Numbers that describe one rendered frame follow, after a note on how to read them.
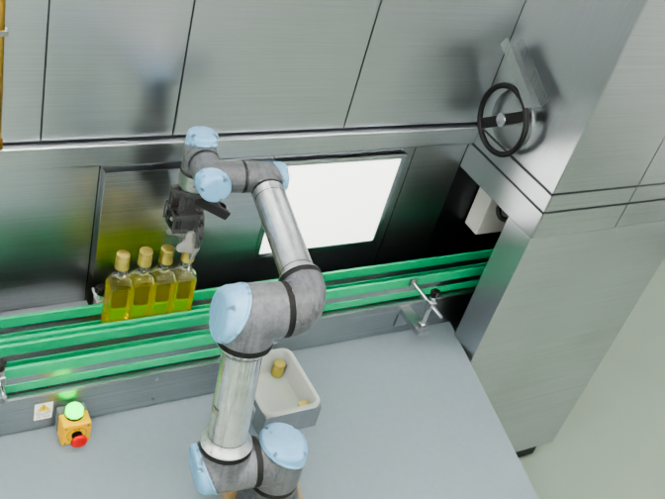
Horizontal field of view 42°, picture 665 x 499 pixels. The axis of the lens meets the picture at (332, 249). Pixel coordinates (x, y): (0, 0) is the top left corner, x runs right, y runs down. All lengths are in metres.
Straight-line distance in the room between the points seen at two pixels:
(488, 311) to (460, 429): 0.39
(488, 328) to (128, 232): 1.16
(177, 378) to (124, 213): 0.46
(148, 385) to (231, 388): 0.55
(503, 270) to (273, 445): 1.02
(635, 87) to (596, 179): 0.30
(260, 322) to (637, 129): 1.31
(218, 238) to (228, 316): 0.78
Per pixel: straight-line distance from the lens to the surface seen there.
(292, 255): 1.84
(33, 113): 2.10
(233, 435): 1.91
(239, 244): 2.50
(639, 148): 2.65
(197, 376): 2.39
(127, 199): 2.26
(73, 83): 2.08
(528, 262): 2.67
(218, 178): 1.96
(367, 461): 2.44
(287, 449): 2.01
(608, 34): 2.38
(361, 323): 2.71
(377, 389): 2.63
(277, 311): 1.72
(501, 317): 2.79
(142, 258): 2.23
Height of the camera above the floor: 2.55
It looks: 36 degrees down
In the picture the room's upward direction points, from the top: 18 degrees clockwise
